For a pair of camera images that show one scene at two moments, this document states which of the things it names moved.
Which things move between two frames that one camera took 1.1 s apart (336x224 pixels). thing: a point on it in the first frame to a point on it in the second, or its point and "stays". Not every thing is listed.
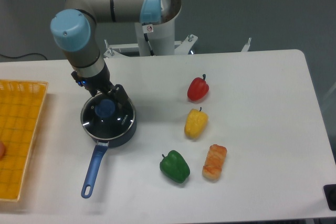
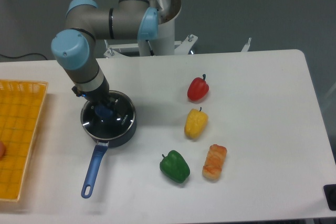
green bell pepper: x=174 y=167 stays
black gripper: x=101 y=82 to x=100 y=95
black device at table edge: x=329 y=191 stays
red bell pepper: x=198 y=89 stays
